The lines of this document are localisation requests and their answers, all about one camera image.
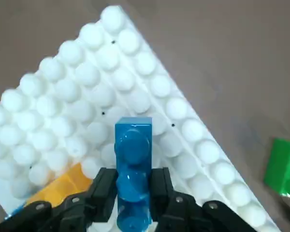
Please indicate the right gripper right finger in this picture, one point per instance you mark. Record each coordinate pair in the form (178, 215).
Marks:
(164, 193)

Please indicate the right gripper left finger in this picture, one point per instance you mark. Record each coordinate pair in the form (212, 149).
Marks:
(96, 198)

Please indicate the yellow two-stud block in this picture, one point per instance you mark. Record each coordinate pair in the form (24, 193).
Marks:
(62, 181)

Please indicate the blue three-stud block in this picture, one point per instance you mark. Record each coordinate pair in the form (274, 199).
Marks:
(14, 211)
(133, 149)

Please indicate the white studded baseplate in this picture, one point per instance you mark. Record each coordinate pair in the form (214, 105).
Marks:
(111, 84)

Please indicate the green two-stud block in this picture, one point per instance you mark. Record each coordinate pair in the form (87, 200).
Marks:
(282, 166)

